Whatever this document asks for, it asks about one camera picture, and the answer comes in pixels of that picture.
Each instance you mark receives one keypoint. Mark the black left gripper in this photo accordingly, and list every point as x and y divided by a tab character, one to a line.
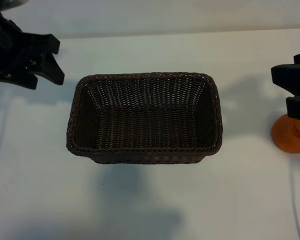
5	50

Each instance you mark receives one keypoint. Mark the orange mandarin fruit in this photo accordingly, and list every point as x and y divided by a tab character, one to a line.
282	136

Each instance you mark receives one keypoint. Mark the dark brown woven basket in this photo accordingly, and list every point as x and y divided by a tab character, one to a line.
145	125

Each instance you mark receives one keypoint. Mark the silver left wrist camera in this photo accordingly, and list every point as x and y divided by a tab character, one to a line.
15	2

